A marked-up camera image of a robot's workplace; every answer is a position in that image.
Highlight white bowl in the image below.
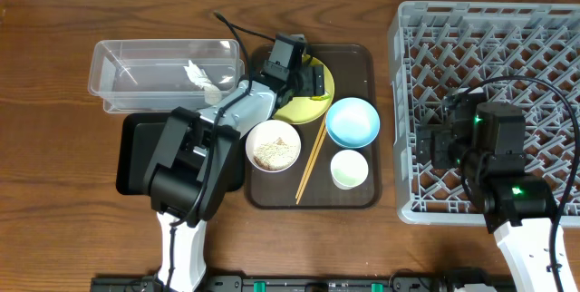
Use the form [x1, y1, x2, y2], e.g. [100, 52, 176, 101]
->
[246, 120, 302, 172]

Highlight yellow green snack wrapper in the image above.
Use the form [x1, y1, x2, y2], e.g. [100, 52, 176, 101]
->
[310, 94, 332, 101]

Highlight rice and nuts leftovers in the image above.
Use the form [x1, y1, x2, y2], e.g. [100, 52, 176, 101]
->
[253, 138, 299, 171]

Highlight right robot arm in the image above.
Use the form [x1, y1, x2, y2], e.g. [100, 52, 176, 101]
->
[416, 89, 576, 291]

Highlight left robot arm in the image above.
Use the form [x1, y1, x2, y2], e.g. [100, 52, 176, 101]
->
[141, 57, 330, 291]

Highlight grey dishwasher rack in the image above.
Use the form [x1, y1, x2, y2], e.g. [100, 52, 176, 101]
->
[388, 1, 579, 227]

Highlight yellow plate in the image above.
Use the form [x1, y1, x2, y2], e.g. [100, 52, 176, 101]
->
[272, 57, 335, 125]

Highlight brown serving tray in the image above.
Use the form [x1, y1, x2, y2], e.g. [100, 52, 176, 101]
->
[245, 44, 382, 209]

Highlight light blue bowl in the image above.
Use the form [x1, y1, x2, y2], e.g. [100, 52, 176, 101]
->
[325, 97, 381, 149]

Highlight crumpled white tissue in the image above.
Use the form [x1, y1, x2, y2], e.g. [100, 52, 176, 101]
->
[184, 60, 223, 105]

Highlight white cup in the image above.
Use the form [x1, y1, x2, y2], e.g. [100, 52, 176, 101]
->
[330, 150, 369, 190]

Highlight black rectangular tray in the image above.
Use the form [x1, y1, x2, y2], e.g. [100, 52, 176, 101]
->
[115, 111, 248, 195]

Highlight clear plastic bin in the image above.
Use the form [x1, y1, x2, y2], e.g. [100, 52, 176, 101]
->
[88, 39, 245, 113]

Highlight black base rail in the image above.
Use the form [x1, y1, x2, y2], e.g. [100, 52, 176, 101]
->
[89, 268, 517, 292]

